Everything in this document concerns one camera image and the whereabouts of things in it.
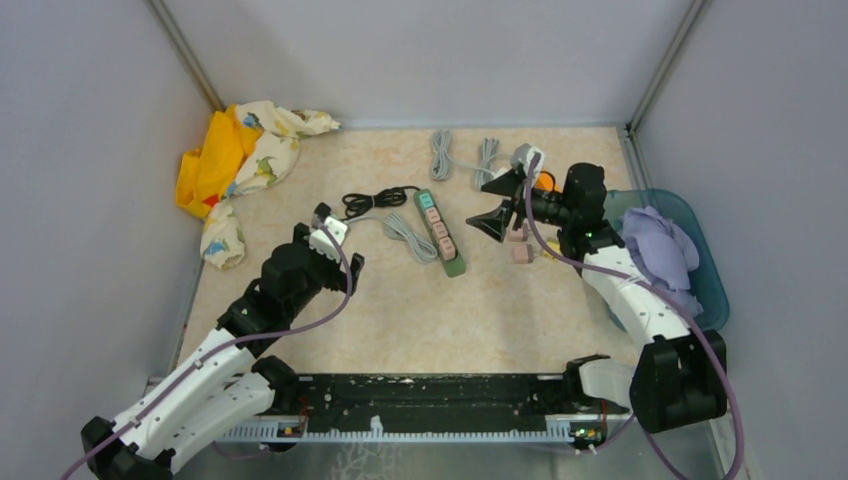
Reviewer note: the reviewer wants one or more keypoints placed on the pink plug green strip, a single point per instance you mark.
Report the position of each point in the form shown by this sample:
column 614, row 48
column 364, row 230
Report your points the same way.
column 447, row 248
column 432, row 216
column 439, row 230

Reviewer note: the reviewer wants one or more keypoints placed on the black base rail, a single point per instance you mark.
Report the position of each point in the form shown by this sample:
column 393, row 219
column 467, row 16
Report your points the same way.
column 469, row 406

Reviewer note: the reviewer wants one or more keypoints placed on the yellow dinosaur cloth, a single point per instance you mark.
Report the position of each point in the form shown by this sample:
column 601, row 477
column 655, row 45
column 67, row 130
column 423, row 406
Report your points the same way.
column 247, row 148

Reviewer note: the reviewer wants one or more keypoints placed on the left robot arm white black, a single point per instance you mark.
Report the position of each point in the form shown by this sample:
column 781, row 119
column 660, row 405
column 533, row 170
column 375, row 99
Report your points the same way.
column 226, row 380

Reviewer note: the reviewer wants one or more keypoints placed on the orange power strip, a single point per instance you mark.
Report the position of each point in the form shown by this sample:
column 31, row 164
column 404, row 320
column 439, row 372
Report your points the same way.
column 547, row 181

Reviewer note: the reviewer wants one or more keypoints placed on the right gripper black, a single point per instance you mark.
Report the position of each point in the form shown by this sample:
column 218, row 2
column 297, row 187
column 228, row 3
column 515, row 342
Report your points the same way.
column 494, row 223

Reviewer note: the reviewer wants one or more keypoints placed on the yellow plug adapter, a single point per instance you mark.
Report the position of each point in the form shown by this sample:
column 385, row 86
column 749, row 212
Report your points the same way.
column 552, row 250

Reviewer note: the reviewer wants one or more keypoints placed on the grey coiled cable small strip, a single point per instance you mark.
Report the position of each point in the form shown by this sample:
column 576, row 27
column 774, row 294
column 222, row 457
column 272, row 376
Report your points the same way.
column 395, row 228

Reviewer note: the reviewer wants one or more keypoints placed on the teal plastic bin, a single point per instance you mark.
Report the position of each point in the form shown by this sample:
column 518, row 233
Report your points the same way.
column 706, row 284

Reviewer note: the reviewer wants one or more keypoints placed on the black plug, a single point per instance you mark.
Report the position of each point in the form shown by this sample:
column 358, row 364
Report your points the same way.
column 321, row 212

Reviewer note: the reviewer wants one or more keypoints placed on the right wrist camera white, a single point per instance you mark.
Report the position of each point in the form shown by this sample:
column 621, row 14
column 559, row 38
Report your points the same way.
column 526, row 159

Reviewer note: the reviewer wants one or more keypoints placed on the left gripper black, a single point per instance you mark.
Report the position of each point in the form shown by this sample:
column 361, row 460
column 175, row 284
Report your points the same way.
column 338, row 278

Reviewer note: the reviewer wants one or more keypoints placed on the green long power strip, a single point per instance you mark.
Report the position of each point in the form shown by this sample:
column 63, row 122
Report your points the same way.
column 455, row 267

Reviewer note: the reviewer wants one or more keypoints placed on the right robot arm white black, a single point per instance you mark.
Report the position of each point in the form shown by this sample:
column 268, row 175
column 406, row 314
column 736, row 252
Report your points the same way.
column 680, row 374

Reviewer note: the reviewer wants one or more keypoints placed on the purple cloth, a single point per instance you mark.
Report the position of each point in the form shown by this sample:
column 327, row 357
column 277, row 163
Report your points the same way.
column 663, row 253

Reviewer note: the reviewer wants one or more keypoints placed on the teal plug on green strip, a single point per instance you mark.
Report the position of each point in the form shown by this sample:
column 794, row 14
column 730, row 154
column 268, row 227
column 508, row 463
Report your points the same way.
column 425, row 200

